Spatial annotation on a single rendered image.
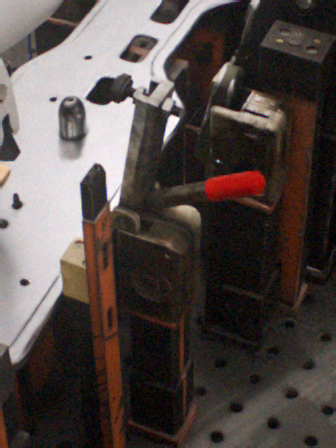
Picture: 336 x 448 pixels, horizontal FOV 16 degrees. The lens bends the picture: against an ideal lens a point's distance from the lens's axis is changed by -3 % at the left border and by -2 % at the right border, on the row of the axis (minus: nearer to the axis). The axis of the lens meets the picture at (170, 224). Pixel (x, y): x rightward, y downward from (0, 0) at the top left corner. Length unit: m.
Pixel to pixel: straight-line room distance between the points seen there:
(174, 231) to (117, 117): 0.23
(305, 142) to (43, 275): 0.34
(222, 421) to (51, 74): 0.46
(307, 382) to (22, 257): 0.44
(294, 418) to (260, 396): 0.05
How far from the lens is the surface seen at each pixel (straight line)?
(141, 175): 1.11
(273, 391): 1.47
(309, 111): 1.30
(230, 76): 1.24
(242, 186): 1.07
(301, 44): 1.27
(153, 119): 1.05
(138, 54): 1.47
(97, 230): 1.04
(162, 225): 1.16
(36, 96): 1.39
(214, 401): 1.46
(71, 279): 1.13
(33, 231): 1.24
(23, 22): 1.01
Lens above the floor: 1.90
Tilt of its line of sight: 47 degrees down
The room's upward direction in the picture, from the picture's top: straight up
